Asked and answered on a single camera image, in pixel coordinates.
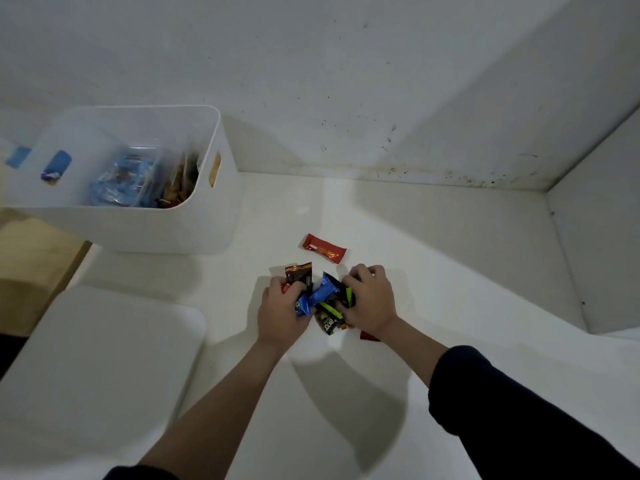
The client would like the person's left hand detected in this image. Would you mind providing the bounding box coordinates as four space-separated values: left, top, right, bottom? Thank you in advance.
257 276 314 351

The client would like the person's right hand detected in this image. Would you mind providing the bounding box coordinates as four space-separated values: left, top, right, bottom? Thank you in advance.
334 264 399 341

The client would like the black green snack packet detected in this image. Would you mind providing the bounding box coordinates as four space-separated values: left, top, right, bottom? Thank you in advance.
313 272 357 337

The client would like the brown snack packet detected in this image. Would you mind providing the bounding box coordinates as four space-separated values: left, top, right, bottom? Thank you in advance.
284 262 314 296

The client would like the blue snack packet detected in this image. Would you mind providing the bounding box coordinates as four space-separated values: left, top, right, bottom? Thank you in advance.
294 273 344 317

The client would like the person's left forearm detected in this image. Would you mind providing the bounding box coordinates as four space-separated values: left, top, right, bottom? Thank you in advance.
102 338 297 480

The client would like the person's right forearm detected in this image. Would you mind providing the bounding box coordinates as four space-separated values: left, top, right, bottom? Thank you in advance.
375 317 640 480

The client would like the red orange snack packet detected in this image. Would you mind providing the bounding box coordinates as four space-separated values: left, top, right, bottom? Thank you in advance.
302 233 348 265

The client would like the white plastic storage bin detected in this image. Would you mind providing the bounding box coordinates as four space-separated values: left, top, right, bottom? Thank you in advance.
2 105 244 255

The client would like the clear bag of brown snacks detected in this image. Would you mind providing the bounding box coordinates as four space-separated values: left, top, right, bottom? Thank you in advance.
158 151 200 209

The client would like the clear bag of blue packets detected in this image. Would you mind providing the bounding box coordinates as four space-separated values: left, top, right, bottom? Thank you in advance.
88 146 164 209

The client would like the white plastic bin lid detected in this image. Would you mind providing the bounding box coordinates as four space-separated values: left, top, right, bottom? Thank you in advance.
0 286 207 480

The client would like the dark blue tape strip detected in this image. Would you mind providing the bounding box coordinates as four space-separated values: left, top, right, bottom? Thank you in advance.
40 150 73 185

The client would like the light blue tape strip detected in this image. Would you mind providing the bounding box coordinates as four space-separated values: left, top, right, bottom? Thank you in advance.
5 146 32 170

